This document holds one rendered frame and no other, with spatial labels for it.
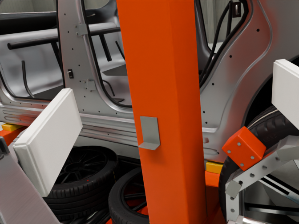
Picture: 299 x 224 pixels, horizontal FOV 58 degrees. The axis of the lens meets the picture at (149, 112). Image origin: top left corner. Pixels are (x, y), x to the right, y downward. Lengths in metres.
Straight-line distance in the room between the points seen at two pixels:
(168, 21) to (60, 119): 0.57
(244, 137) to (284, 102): 0.62
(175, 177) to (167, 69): 0.33
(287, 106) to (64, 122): 0.13
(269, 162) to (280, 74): 0.62
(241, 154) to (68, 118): 0.67
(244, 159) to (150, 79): 0.34
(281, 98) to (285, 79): 0.01
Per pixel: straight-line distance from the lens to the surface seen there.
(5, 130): 2.73
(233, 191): 0.87
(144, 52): 0.75
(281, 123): 0.83
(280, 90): 0.18
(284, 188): 0.95
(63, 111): 0.16
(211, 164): 1.43
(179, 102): 0.75
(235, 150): 0.80
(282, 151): 0.77
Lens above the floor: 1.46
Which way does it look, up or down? 19 degrees down
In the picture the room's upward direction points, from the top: 7 degrees counter-clockwise
